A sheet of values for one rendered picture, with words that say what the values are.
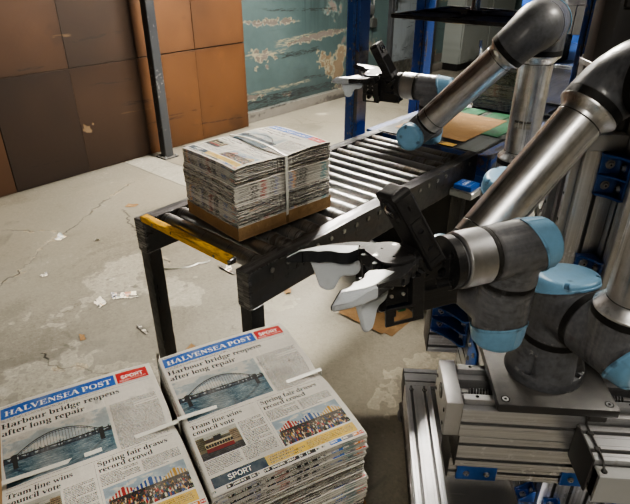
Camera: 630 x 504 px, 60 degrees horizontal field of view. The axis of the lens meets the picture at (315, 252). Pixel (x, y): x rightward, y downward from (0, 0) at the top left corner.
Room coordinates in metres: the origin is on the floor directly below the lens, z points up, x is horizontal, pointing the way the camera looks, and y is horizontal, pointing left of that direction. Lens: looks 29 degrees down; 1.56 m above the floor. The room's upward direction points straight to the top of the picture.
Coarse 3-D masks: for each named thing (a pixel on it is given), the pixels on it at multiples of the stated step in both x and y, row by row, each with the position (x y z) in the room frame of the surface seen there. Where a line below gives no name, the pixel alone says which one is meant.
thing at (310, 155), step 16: (272, 128) 1.85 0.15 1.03; (272, 144) 1.67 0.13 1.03; (288, 144) 1.66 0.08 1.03; (304, 144) 1.66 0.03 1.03; (320, 144) 1.66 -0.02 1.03; (304, 160) 1.62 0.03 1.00; (320, 160) 1.67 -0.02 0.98; (304, 176) 1.61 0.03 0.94; (320, 176) 1.66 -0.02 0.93; (304, 192) 1.61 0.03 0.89; (320, 192) 1.65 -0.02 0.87
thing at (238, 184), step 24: (192, 144) 1.67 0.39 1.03; (216, 144) 1.67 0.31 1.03; (240, 144) 1.67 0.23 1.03; (192, 168) 1.60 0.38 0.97; (216, 168) 1.51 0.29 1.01; (240, 168) 1.46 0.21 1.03; (264, 168) 1.51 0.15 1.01; (192, 192) 1.61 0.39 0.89; (216, 192) 1.51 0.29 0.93; (240, 192) 1.45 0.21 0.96; (264, 192) 1.51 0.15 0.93; (216, 216) 1.53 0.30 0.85; (240, 216) 1.44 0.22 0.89; (264, 216) 1.50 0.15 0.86
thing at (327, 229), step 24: (456, 168) 2.12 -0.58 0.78; (432, 192) 1.99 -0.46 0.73; (360, 216) 1.64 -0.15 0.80; (384, 216) 1.74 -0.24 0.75; (312, 240) 1.46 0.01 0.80; (336, 240) 1.54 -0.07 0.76; (360, 240) 1.64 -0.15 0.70; (264, 264) 1.31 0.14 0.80; (288, 264) 1.38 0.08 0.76; (240, 288) 1.28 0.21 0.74; (264, 288) 1.30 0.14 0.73; (288, 288) 1.38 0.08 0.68
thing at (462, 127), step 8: (456, 120) 2.78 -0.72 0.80; (464, 120) 2.78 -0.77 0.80; (472, 120) 2.78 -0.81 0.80; (480, 120) 2.78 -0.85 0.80; (488, 120) 2.78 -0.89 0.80; (496, 120) 2.78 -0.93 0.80; (504, 120) 2.77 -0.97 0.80; (448, 128) 2.63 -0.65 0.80; (456, 128) 2.63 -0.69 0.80; (464, 128) 2.63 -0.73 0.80; (472, 128) 2.63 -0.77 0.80; (480, 128) 2.63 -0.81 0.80; (488, 128) 2.63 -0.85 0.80; (448, 136) 2.50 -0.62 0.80; (456, 136) 2.50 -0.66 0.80; (464, 136) 2.50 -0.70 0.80; (472, 136) 2.50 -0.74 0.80
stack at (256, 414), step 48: (240, 336) 0.95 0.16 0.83; (288, 336) 0.96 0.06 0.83; (96, 384) 0.80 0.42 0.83; (144, 384) 0.80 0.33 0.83; (192, 384) 0.80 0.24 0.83; (240, 384) 0.80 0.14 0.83; (288, 384) 0.80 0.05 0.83; (0, 432) 0.68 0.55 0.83; (48, 432) 0.68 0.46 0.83; (96, 432) 0.68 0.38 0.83; (144, 432) 0.68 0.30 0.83; (192, 432) 0.68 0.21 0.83; (240, 432) 0.68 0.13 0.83; (288, 432) 0.68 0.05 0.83; (336, 432) 0.68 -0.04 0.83; (48, 480) 0.58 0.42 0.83; (96, 480) 0.58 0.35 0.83; (144, 480) 0.58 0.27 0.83; (192, 480) 0.59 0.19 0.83; (240, 480) 0.58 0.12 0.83; (288, 480) 0.61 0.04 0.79; (336, 480) 0.66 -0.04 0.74
